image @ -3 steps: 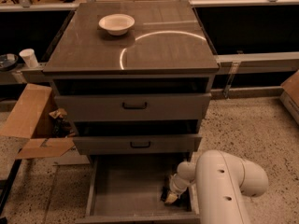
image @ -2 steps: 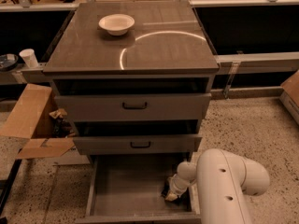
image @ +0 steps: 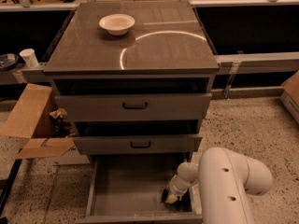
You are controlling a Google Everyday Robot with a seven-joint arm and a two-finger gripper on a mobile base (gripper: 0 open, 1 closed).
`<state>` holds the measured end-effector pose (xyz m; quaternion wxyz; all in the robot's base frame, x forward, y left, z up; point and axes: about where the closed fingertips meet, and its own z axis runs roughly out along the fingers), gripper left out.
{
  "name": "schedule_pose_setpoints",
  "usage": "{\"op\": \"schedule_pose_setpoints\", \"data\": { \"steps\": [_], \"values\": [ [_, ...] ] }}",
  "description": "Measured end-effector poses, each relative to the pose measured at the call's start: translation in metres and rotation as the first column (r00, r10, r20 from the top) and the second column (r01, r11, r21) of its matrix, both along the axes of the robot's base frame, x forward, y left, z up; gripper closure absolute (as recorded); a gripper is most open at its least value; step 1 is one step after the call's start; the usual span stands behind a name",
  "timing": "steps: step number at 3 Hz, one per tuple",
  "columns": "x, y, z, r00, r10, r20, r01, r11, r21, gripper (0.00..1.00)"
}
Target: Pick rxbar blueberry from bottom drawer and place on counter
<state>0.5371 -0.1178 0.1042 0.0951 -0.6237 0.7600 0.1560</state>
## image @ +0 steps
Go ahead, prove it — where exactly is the open cardboard box left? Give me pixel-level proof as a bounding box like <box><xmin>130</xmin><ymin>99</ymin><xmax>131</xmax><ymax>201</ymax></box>
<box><xmin>0</xmin><ymin>83</ymin><xmax>76</xmax><ymax>161</ymax></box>

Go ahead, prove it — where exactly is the bottom grey open drawer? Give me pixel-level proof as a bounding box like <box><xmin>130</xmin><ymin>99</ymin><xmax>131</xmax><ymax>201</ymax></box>
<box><xmin>76</xmin><ymin>153</ymin><xmax>202</xmax><ymax>224</ymax></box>

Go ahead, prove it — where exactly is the top grey drawer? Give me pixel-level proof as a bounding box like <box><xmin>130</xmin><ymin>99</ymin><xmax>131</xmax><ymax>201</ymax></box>
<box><xmin>55</xmin><ymin>93</ymin><xmax>211</xmax><ymax>121</ymax></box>

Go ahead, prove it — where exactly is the grey drawer cabinet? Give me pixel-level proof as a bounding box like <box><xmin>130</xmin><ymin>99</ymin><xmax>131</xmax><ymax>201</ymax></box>
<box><xmin>42</xmin><ymin>0</ymin><xmax>221</xmax><ymax>161</ymax></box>

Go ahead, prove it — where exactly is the black floor bar left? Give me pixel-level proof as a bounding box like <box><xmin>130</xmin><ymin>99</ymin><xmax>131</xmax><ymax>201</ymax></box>
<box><xmin>0</xmin><ymin>160</ymin><xmax>21</xmax><ymax>224</ymax></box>

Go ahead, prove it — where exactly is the cardboard box right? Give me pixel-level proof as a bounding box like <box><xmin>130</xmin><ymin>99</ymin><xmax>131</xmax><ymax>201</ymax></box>
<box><xmin>280</xmin><ymin>71</ymin><xmax>299</xmax><ymax>124</ymax></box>

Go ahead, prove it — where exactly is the dark round tape roll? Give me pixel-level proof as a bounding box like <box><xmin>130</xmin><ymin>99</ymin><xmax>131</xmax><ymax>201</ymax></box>
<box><xmin>0</xmin><ymin>53</ymin><xmax>19</xmax><ymax>71</ymax></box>

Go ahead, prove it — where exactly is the white paper cup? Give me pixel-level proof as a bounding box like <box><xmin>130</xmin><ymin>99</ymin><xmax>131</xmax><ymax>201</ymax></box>
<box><xmin>20</xmin><ymin>49</ymin><xmax>39</xmax><ymax>68</ymax></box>

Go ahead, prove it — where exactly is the dark blue rxbar wrapper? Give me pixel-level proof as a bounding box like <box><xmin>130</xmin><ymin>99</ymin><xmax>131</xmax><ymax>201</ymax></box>
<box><xmin>161</xmin><ymin>189</ymin><xmax>190</xmax><ymax>212</ymax></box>

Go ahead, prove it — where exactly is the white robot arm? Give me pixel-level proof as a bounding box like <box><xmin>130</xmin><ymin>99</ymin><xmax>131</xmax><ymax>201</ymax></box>
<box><xmin>163</xmin><ymin>147</ymin><xmax>273</xmax><ymax>224</ymax></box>

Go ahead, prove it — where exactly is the middle grey drawer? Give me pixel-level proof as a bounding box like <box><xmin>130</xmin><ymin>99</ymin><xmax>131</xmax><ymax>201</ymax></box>
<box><xmin>74</xmin><ymin>134</ymin><xmax>202</xmax><ymax>155</ymax></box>

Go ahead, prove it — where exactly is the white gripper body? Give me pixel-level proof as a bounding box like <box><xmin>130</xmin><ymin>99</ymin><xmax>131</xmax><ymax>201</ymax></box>
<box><xmin>167</xmin><ymin>175</ymin><xmax>198</xmax><ymax>197</ymax></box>

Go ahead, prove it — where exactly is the white paper bowl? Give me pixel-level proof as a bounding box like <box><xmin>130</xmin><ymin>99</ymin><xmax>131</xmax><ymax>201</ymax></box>
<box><xmin>99</xmin><ymin>14</ymin><xmax>135</xmax><ymax>35</ymax></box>

